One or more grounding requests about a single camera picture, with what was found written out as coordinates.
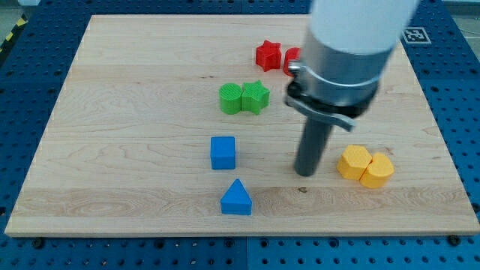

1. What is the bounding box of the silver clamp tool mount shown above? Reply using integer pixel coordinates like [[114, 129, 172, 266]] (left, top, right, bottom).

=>
[[284, 29, 393, 131]]

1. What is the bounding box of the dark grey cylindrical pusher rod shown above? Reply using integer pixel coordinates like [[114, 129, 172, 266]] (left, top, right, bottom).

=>
[[294, 118, 332, 177]]

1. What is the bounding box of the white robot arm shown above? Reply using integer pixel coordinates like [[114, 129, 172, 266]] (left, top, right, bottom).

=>
[[284, 0, 420, 176]]

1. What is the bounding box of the blue cube block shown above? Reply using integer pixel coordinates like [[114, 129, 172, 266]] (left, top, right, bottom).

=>
[[210, 136, 236, 170]]

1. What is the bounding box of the blue triangle block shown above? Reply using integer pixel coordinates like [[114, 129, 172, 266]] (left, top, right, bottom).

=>
[[220, 178, 253, 215]]

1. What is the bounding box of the yellow hexagon block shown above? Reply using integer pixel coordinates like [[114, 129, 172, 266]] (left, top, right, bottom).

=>
[[337, 145, 373, 180]]

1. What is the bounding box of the red round block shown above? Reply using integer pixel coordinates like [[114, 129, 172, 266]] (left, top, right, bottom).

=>
[[283, 47, 301, 77]]

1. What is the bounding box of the green star block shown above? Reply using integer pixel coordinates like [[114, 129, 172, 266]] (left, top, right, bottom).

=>
[[241, 80, 270, 115]]

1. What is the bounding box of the yellow heart block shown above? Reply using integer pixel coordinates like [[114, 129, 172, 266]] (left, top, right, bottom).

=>
[[359, 153, 395, 189]]

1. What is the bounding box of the red star block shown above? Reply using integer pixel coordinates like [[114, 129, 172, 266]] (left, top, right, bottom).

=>
[[255, 40, 282, 72]]

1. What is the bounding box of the black white fiducial tag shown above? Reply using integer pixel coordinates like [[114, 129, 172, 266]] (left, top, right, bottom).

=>
[[402, 27, 431, 44]]

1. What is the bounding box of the green cylinder block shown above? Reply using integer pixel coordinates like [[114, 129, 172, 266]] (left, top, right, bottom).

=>
[[219, 83, 242, 115]]

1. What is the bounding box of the wooden board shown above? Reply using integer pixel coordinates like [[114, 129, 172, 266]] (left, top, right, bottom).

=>
[[5, 15, 479, 238]]

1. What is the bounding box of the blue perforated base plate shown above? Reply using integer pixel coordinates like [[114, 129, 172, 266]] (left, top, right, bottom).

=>
[[1, 1, 479, 269]]

